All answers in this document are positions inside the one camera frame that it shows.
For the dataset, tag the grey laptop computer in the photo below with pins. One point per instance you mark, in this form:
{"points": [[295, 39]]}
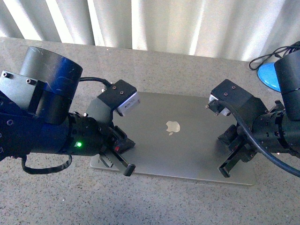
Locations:
{"points": [[176, 136]]}

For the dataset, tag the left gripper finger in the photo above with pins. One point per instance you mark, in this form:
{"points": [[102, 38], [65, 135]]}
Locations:
{"points": [[121, 141]]}

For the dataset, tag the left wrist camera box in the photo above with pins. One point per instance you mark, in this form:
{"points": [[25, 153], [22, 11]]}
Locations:
{"points": [[121, 97]]}

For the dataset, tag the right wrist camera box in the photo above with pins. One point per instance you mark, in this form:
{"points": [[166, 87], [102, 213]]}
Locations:
{"points": [[231, 93]]}

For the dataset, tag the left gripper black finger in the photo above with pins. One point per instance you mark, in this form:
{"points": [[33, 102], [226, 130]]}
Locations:
{"points": [[110, 159]]}

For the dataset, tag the white curtain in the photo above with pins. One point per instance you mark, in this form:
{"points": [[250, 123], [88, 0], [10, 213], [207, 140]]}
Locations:
{"points": [[230, 29]]}

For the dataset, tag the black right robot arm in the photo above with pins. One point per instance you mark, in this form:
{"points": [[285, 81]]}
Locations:
{"points": [[288, 73]]}

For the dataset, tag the blue lamp base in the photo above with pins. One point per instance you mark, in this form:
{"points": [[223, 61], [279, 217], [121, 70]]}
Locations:
{"points": [[267, 75]]}

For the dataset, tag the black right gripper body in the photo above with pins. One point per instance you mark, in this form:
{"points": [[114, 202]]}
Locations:
{"points": [[259, 130]]}

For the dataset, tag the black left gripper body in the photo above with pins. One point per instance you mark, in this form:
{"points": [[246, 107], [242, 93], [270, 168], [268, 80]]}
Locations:
{"points": [[92, 134]]}

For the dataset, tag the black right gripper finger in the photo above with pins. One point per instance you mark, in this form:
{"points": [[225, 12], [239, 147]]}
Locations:
{"points": [[229, 137], [229, 163]]}

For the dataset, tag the black blue left robot arm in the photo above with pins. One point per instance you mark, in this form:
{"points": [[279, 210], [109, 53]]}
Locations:
{"points": [[34, 109]]}

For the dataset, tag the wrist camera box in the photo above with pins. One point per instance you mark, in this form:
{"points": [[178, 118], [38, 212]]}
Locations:
{"points": [[121, 97], [231, 93]]}

